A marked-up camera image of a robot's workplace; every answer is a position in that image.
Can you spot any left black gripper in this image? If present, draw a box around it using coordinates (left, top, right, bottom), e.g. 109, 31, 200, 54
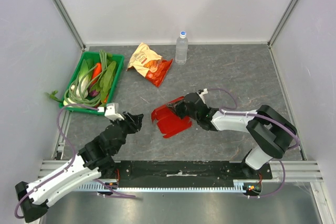
110, 111, 144, 154

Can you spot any red paper box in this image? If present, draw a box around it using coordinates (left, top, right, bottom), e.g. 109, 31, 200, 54
151, 96, 192, 138

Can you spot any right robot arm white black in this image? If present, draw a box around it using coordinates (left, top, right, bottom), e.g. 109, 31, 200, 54
166, 89, 300, 179

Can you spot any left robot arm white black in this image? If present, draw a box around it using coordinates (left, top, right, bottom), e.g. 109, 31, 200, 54
14, 112, 144, 223

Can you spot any green leafy vegetable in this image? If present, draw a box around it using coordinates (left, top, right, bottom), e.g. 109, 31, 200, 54
90, 61, 117, 103

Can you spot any purple eggplant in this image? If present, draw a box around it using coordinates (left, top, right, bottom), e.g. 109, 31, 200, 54
89, 88, 100, 98

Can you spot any green plastic tray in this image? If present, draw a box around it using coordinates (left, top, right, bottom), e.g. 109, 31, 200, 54
59, 50, 124, 115

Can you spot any green long beans bundle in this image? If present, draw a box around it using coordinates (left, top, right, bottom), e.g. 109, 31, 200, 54
63, 50, 117, 108

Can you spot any chips bag beige orange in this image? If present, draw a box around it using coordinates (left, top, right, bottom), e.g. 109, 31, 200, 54
127, 42, 173, 88

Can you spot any clear water bottle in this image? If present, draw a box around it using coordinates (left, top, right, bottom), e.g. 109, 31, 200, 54
175, 31, 188, 65

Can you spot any bok choy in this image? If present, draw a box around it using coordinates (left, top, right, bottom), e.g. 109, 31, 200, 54
63, 59, 95, 105

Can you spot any orange carrot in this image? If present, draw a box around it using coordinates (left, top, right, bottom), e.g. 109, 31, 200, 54
91, 62, 102, 82

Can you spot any green leaf outside tray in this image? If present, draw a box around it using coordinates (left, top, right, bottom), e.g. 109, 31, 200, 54
45, 90, 62, 103

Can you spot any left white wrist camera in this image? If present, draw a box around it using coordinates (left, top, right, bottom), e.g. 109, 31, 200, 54
104, 102, 125, 121

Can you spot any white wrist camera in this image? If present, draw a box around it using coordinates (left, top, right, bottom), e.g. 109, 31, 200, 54
198, 88, 208, 104
104, 102, 125, 121

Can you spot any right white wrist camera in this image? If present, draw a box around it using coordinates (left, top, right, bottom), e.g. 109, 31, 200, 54
198, 88, 208, 104

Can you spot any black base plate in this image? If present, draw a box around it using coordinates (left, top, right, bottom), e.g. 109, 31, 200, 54
101, 161, 272, 189

